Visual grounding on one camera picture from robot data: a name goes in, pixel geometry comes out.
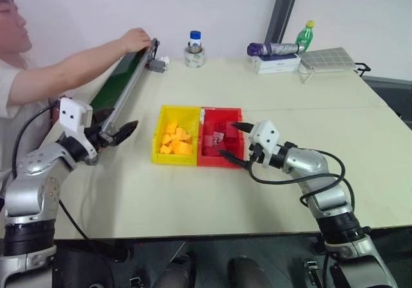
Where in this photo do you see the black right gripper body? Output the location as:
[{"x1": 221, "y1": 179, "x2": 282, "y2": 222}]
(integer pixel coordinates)
[{"x1": 244, "y1": 142, "x2": 266, "y2": 167}]

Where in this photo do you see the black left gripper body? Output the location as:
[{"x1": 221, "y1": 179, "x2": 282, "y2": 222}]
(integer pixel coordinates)
[{"x1": 83, "y1": 119, "x2": 113, "y2": 151}]

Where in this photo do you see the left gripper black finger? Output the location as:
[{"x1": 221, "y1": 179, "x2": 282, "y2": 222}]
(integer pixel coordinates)
[
  {"x1": 92, "y1": 107, "x2": 115, "y2": 124},
  {"x1": 111, "y1": 119, "x2": 140, "y2": 146}
]

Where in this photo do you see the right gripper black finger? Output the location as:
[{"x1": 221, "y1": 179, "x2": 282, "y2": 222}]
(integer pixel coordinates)
[
  {"x1": 217, "y1": 149, "x2": 249, "y2": 170},
  {"x1": 230, "y1": 122, "x2": 256, "y2": 133}
]

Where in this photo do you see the green conveyor belt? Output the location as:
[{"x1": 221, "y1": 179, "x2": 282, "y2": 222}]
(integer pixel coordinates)
[{"x1": 88, "y1": 37, "x2": 161, "y2": 148}]

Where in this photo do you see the person's bare hand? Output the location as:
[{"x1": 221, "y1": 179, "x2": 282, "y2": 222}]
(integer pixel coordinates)
[{"x1": 120, "y1": 27, "x2": 153, "y2": 53}]

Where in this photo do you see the red block with white holes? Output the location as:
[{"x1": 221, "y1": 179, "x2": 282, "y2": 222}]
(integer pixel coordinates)
[{"x1": 211, "y1": 132, "x2": 227, "y2": 148}]

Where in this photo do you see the red plastic bin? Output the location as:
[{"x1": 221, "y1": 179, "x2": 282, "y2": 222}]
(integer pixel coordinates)
[{"x1": 196, "y1": 106, "x2": 247, "y2": 168}]

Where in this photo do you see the yellow plastic bin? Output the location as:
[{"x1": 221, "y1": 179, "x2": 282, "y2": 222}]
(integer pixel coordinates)
[{"x1": 151, "y1": 105, "x2": 201, "y2": 166}]

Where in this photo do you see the white flat box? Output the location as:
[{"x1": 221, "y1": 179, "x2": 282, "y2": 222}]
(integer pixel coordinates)
[{"x1": 256, "y1": 64, "x2": 301, "y2": 76}]

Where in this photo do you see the white box with blue face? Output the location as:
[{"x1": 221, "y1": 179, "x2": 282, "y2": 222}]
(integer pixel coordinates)
[{"x1": 249, "y1": 53, "x2": 301, "y2": 68}]

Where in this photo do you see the white tape roll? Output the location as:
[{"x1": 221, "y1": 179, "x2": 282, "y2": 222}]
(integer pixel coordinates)
[{"x1": 183, "y1": 44, "x2": 207, "y2": 68}]

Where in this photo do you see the purple grey folded umbrella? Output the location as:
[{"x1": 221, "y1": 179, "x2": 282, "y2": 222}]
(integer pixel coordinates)
[{"x1": 247, "y1": 41, "x2": 305, "y2": 57}]

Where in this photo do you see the jar with blue lid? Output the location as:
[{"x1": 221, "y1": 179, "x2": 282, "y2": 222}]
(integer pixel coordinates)
[{"x1": 187, "y1": 30, "x2": 203, "y2": 53}]

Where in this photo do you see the green plastic bottle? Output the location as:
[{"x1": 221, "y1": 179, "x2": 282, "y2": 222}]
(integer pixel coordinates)
[{"x1": 295, "y1": 20, "x2": 316, "y2": 54}]

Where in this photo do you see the grey checked pad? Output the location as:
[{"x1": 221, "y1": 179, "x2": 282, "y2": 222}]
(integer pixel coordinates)
[{"x1": 298, "y1": 46, "x2": 359, "y2": 73}]

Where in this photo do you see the person in white shirt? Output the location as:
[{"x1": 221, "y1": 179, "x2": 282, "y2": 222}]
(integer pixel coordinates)
[{"x1": 0, "y1": 0, "x2": 65, "y2": 176}]

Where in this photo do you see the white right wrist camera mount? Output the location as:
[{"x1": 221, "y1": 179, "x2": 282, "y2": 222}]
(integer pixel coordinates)
[{"x1": 248, "y1": 119, "x2": 281, "y2": 168}]

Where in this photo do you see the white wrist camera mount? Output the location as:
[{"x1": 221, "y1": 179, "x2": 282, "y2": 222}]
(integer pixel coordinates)
[
  {"x1": 248, "y1": 119, "x2": 281, "y2": 168},
  {"x1": 57, "y1": 97, "x2": 98, "y2": 166}
]

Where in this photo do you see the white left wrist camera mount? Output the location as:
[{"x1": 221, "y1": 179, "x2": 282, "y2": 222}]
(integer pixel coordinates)
[{"x1": 57, "y1": 97, "x2": 98, "y2": 166}]

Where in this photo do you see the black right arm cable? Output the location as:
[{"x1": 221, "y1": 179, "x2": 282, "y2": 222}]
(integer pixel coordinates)
[{"x1": 247, "y1": 146, "x2": 357, "y2": 218}]

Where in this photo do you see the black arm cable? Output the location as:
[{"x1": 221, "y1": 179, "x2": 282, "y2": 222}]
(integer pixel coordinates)
[
  {"x1": 247, "y1": 146, "x2": 357, "y2": 218},
  {"x1": 11, "y1": 102, "x2": 97, "y2": 247}
]

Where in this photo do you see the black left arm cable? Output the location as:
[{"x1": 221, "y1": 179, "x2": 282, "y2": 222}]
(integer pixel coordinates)
[{"x1": 11, "y1": 102, "x2": 97, "y2": 247}]

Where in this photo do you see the white wire stand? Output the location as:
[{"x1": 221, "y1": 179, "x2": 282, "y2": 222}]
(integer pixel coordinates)
[{"x1": 297, "y1": 64, "x2": 323, "y2": 84}]

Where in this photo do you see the grey window frame post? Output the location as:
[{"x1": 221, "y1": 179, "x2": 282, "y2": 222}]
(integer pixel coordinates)
[{"x1": 265, "y1": 0, "x2": 304, "y2": 44}]

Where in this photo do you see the black strap buckle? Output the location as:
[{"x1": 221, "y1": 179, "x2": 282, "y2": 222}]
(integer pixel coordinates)
[{"x1": 303, "y1": 258, "x2": 323, "y2": 288}]

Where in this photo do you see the black handle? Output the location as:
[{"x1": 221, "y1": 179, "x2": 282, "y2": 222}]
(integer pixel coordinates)
[{"x1": 353, "y1": 62, "x2": 371, "y2": 77}]

